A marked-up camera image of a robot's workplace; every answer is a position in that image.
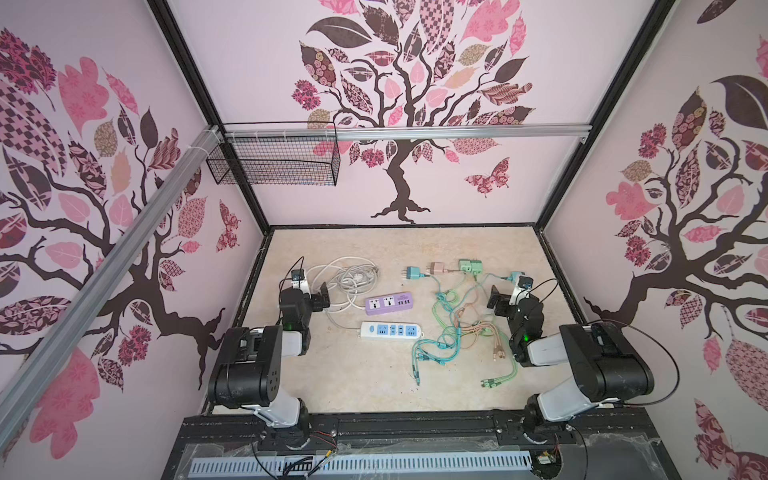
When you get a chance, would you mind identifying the pink charger plug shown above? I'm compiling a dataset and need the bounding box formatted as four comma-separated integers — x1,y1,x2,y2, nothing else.
428,262,451,275

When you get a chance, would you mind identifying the white power strip cable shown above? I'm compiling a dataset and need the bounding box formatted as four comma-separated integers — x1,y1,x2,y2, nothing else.
322,256,380,330

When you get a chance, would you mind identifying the purple power strip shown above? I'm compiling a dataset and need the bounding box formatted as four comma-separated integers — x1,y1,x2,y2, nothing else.
364,292,414,316

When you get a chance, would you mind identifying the back aluminium rail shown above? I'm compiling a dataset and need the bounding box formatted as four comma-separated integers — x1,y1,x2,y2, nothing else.
225,124,592,141

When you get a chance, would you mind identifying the left aluminium rail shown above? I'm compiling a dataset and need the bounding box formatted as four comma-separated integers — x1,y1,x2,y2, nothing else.
1,125,221,447

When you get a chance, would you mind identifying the light teal charger plug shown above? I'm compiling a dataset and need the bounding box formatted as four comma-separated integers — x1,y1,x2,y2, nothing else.
507,271,523,284

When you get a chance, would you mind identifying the teal charger cable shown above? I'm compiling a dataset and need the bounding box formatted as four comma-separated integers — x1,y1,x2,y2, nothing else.
410,272,517,386

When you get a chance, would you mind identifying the white slotted cable duct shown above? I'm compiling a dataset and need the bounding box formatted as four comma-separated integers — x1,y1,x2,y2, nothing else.
186,451,532,479

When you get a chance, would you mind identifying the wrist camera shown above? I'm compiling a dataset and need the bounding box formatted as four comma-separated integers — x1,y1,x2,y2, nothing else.
290,268,311,294
510,273,534,305

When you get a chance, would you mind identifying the black wire basket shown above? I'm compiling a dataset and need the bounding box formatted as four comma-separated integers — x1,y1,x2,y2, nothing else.
207,120,341,186

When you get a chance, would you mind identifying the white blue power strip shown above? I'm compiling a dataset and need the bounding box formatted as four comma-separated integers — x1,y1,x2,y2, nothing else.
359,321,423,341

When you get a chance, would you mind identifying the aluminium rail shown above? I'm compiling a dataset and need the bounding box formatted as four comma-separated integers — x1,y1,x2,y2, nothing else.
225,124,592,141
1,125,221,447

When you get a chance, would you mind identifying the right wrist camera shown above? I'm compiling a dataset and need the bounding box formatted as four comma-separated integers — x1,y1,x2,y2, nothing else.
510,273,534,305

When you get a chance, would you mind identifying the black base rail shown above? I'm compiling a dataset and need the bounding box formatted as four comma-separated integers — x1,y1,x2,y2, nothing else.
162,408,678,479

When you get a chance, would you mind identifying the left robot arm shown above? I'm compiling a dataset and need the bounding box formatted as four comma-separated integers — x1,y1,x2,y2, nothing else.
207,283,330,434

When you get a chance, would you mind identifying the pink charger cable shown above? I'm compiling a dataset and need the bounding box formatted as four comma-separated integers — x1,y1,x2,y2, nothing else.
440,268,511,364

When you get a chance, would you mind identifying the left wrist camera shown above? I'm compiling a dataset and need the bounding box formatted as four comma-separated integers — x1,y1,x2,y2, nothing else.
290,268,311,294

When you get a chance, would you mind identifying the green charger plug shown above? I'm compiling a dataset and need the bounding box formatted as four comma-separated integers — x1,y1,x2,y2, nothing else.
458,259,484,279

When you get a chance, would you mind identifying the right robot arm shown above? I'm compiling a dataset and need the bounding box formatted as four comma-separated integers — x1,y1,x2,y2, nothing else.
487,287,655,430

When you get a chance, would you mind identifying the dark teal charger plug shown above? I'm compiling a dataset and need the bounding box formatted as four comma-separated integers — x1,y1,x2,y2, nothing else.
405,266,427,280

